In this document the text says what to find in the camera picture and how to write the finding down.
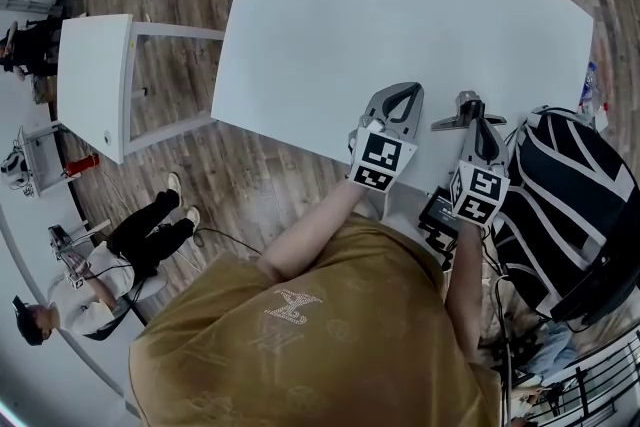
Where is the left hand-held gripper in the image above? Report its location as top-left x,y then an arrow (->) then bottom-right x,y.
346,82 -> 426,194

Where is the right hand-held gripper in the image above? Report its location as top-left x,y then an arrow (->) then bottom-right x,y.
448,116 -> 512,230

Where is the person's left forearm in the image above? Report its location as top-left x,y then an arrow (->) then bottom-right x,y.
259,174 -> 371,284

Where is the person's right forearm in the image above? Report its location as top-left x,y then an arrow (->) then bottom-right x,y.
442,214 -> 490,366

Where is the flat black device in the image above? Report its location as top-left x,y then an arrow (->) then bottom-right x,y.
417,186 -> 461,232

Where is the black and white backpack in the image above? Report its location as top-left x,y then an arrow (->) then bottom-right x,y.
487,106 -> 640,334

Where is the black and white patterned card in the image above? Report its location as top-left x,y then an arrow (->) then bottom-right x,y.
416,220 -> 459,269

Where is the clear plastic bottle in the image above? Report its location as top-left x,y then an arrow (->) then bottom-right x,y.
579,87 -> 610,119

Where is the person's blue jeans leg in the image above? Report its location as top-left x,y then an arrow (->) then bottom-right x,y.
519,320 -> 579,386

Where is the person's mustard shirt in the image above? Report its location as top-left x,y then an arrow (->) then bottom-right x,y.
127,213 -> 505,427

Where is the black metal railing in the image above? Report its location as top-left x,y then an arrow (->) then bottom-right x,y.
509,328 -> 640,427

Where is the small white table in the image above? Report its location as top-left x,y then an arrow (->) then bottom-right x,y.
56,13 -> 227,166

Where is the red cylinder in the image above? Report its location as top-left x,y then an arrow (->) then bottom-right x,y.
66,153 -> 101,179

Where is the white equipment rack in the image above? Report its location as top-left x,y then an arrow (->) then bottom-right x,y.
14,124 -> 71,200

